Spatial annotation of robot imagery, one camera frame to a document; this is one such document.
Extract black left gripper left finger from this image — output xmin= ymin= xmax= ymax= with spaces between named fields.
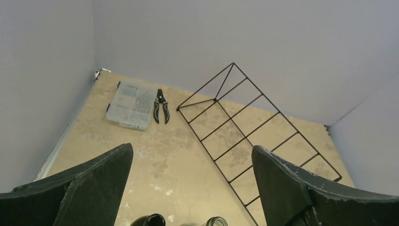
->
xmin=0 ymin=143 xmax=134 ymax=226

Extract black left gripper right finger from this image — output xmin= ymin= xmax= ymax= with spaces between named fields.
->
xmin=252 ymin=145 xmax=399 ymax=226

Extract green wine bottle white label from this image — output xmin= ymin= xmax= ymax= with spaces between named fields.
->
xmin=131 ymin=213 xmax=166 ymax=226

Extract clear empty glass bottle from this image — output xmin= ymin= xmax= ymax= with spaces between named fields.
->
xmin=204 ymin=216 xmax=228 ymax=226

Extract clear plastic screw organizer box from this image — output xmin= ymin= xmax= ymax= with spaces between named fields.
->
xmin=106 ymin=78 xmax=158 ymax=131

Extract black grey pliers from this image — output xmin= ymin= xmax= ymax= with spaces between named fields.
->
xmin=153 ymin=89 xmax=170 ymax=124

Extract black wire wine rack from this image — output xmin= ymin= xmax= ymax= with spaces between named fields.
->
xmin=176 ymin=63 xmax=343 ymax=226

